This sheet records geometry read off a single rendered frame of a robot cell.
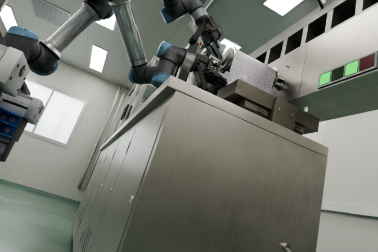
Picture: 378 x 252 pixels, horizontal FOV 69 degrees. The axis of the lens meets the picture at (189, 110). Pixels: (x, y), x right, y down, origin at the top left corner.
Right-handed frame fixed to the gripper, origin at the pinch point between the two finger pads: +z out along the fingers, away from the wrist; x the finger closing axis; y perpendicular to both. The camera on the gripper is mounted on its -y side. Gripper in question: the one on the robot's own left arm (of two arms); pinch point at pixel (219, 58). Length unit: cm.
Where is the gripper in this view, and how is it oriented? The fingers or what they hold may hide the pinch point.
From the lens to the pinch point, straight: 134.6
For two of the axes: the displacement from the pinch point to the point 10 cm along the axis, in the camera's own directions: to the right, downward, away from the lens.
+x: -3.8, 2.1, 9.0
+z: 4.9, 8.7, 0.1
